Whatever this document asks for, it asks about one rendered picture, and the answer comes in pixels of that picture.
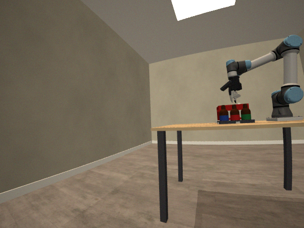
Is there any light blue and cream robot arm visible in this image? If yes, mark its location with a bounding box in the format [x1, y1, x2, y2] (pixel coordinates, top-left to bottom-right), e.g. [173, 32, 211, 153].
[226, 35, 304, 118]

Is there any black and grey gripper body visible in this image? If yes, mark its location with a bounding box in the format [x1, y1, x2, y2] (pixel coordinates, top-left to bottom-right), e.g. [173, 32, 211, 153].
[228, 76, 242, 91]

